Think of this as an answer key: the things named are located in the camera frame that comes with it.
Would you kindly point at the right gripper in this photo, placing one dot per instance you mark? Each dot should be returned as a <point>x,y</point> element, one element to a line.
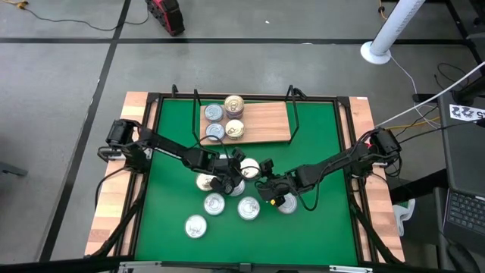
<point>274,187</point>

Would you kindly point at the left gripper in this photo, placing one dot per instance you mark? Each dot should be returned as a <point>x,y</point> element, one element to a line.
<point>227,171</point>

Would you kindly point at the red albacore tuna can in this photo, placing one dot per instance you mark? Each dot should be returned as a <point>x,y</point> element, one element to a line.
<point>215,132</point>
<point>291,204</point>

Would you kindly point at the teal yellowfin tuna can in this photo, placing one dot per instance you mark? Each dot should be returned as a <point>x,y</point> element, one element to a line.
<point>248,208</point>
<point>214,112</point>
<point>214,204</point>
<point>248,165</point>

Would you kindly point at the blue pink salmon can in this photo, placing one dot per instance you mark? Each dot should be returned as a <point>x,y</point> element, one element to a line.
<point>234,129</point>
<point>204,182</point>
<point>233,103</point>

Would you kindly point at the silver lid tuna can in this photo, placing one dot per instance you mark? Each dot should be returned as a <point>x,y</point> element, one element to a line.
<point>195,226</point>

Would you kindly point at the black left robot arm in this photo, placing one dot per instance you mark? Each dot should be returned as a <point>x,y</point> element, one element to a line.
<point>170,149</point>

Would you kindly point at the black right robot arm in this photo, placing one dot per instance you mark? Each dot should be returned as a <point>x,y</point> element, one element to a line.
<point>333,163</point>

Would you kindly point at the wooden shelf board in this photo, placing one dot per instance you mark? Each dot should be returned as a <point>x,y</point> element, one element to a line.
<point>265,123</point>

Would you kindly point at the white tower fan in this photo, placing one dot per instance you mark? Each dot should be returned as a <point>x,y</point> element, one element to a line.
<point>375,53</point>

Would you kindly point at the red black floor device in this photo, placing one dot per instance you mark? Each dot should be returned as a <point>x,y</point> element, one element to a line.
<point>166,15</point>

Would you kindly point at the black laptop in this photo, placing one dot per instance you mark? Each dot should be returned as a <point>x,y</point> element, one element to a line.
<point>468,212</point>

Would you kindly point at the grey desk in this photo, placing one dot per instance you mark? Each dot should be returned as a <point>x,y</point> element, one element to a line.
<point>466,159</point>

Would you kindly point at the grey chair leg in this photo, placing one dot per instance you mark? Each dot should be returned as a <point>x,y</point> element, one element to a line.
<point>13,169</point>

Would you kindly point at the white printed paper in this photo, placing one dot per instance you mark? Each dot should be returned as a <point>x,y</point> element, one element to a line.
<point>466,112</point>

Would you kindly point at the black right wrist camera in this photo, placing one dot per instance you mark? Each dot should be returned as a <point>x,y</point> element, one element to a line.
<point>267,165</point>

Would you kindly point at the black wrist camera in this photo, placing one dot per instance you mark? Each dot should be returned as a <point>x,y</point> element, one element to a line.
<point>238,154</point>
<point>267,165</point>

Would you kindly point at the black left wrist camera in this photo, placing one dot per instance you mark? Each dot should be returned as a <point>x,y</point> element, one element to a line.
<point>238,154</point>

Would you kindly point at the black metal shelf bracket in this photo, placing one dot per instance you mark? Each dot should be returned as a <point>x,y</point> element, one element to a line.
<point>194,113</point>
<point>294,113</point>

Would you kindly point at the black metal table frame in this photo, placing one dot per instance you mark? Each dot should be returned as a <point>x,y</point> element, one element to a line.
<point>265,97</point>

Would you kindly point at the silver metal bracket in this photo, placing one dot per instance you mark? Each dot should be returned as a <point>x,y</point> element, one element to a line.
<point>138,265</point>
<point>350,269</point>

